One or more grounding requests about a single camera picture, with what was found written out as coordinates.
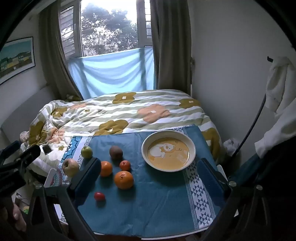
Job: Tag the window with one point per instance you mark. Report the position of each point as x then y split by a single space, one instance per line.
104 27

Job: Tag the framed landscape picture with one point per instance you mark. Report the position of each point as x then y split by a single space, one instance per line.
16 58

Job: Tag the light blue cloth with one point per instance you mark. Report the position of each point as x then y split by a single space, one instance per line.
104 74

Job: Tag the brown kiwi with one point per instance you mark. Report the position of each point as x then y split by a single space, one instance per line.
116 152

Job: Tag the large orange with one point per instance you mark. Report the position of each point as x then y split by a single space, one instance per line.
124 180

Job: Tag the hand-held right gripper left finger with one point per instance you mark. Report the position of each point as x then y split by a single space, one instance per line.
89 176

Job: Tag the large pale apple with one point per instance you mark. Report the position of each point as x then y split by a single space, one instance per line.
70 168

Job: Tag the small orange tomato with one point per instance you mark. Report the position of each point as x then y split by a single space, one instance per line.
125 165

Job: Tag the grey-green curtain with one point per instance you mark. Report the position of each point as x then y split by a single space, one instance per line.
53 58
171 46

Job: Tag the red cherry tomato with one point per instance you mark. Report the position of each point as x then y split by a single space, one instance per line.
99 196

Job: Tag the cream bowl with bear print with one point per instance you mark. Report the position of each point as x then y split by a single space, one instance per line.
168 160

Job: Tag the small green apple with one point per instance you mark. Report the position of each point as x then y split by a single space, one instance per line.
86 152

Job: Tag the person's left hand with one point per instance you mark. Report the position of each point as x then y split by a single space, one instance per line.
18 217

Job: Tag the floral striped duvet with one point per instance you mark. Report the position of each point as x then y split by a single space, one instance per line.
138 111

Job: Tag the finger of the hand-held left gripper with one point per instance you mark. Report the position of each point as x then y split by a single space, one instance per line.
30 154
9 149

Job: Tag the white hanging garment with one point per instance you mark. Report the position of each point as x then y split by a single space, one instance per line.
277 83

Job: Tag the crumpled white bag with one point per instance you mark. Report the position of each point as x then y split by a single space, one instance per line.
232 146

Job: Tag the black phone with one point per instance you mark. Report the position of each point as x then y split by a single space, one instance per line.
47 149

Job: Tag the medium orange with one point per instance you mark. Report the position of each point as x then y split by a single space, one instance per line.
106 169

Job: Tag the blue patterned tablecloth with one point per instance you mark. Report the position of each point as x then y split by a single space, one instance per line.
150 199

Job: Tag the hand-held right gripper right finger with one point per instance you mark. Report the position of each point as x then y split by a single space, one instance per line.
209 180

